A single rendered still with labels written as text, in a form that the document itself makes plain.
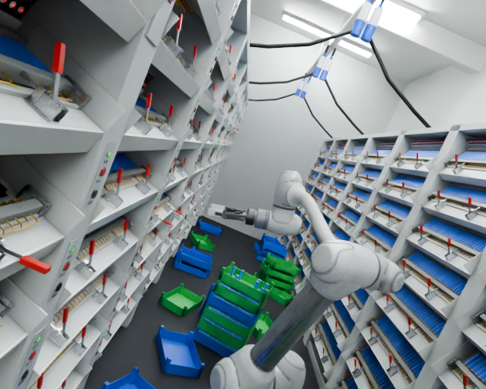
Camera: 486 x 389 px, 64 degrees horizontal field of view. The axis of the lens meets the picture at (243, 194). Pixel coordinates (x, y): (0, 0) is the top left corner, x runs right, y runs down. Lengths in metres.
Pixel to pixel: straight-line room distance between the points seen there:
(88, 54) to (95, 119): 0.10
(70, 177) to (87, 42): 0.22
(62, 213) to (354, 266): 0.81
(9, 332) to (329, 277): 0.80
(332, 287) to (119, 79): 0.85
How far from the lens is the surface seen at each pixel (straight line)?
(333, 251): 1.17
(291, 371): 1.62
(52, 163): 0.72
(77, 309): 1.26
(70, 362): 1.41
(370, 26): 2.68
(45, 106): 0.53
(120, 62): 0.69
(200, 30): 1.41
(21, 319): 0.81
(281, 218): 1.72
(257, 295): 2.31
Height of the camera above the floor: 1.18
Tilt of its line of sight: 7 degrees down
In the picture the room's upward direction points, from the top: 23 degrees clockwise
